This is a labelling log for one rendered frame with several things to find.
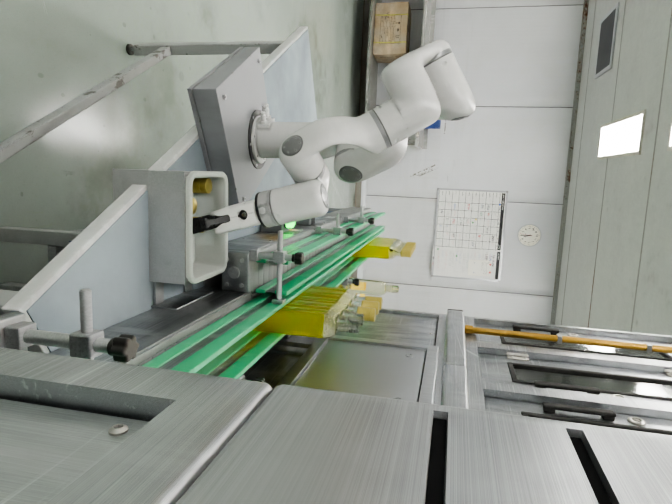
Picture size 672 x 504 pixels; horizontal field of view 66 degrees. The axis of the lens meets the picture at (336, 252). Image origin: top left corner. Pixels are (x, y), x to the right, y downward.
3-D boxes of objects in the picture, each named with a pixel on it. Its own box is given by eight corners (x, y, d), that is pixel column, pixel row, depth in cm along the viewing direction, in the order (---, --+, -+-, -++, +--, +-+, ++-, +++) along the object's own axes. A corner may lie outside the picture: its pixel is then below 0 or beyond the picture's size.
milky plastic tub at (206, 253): (150, 282, 103) (190, 286, 102) (149, 169, 100) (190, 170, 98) (193, 268, 120) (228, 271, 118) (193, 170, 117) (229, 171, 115)
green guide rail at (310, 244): (255, 262, 123) (287, 265, 121) (255, 258, 123) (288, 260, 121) (371, 213, 292) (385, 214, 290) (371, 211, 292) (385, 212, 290)
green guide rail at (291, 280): (255, 292, 124) (287, 295, 122) (255, 288, 124) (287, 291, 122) (370, 226, 293) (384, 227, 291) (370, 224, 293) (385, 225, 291)
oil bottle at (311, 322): (246, 330, 121) (335, 340, 117) (246, 307, 120) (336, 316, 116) (255, 324, 127) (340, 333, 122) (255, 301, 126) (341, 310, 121)
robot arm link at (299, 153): (378, 127, 112) (293, 174, 114) (362, 86, 101) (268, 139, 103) (394, 154, 108) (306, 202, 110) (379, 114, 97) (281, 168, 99)
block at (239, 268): (219, 291, 121) (247, 294, 119) (219, 251, 119) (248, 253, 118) (226, 288, 124) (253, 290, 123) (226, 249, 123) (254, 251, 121)
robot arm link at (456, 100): (411, 78, 125) (464, 46, 116) (437, 129, 127) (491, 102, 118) (388, 88, 114) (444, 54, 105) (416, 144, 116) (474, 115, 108)
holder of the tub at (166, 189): (149, 308, 105) (184, 311, 103) (147, 170, 100) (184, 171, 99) (191, 290, 121) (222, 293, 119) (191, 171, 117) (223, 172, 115)
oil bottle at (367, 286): (332, 291, 210) (397, 297, 204) (333, 277, 210) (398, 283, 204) (335, 289, 216) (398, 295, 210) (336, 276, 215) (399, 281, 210)
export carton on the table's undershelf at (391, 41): (375, 0, 618) (409, -1, 609) (380, 15, 661) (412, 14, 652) (372, 54, 621) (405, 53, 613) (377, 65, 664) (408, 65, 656)
